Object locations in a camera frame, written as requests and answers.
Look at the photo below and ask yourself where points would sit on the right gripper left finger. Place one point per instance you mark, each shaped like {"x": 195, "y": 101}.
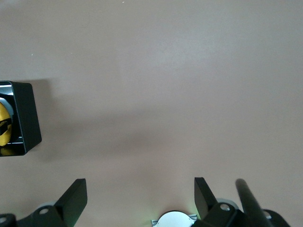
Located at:
{"x": 71, "y": 205}

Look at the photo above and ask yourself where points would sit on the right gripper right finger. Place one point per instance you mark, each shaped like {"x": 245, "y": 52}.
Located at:
{"x": 206, "y": 208}

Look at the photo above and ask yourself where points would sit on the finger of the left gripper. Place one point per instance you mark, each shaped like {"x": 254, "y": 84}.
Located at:
{"x": 4, "y": 127}

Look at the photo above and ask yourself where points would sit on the yellow banana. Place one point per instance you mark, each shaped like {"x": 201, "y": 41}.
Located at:
{"x": 3, "y": 111}

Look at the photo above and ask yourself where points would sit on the black plastic box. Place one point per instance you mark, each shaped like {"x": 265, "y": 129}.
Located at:
{"x": 26, "y": 113}

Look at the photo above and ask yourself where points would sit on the brown table mat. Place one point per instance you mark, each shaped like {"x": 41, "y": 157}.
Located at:
{"x": 151, "y": 71}

